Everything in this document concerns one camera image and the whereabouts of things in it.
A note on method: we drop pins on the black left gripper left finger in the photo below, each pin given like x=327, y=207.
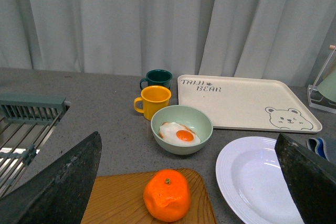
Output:
x=60, y=192

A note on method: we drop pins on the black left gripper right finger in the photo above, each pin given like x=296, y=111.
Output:
x=309, y=178

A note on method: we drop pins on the white ribbed plate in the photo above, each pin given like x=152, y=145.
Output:
x=251, y=181

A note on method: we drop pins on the orange mandarin fruit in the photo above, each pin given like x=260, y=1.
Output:
x=167, y=195

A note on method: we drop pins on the grey blue folded cloth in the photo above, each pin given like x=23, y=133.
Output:
x=323, y=147

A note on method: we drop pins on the wooden cutting board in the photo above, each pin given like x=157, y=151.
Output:
x=119, y=199

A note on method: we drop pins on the green dish drying rack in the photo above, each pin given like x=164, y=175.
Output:
x=27, y=121

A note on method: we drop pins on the white cup holder rack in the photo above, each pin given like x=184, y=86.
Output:
x=315, y=99

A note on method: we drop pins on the light green plastic cup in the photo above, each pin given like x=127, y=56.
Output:
x=328, y=87

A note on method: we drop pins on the cream bear serving tray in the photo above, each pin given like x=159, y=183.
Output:
x=247, y=104

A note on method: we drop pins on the fake fried egg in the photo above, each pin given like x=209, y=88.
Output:
x=178, y=134

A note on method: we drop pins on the yellow enamel mug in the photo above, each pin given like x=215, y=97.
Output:
x=152, y=99

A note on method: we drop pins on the light green bowl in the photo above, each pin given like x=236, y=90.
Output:
x=193, y=118

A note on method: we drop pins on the dark green enamel mug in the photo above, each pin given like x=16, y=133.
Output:
x=157, y=77

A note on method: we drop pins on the white curtain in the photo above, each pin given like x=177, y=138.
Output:
x=284, y=40

